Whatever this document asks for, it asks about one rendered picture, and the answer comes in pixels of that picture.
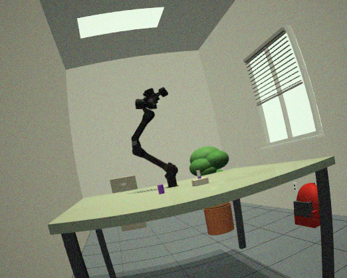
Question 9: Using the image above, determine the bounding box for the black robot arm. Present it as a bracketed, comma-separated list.
[131, 88, 178, 188]

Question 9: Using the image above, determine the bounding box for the cream square block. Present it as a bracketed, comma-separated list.
[191, 177, 209, 186]

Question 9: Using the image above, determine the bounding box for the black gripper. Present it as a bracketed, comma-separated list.
[143, 87, 168, 104]

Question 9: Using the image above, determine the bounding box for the purple cylinder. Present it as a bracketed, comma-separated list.
[158, 184, 164, 194]

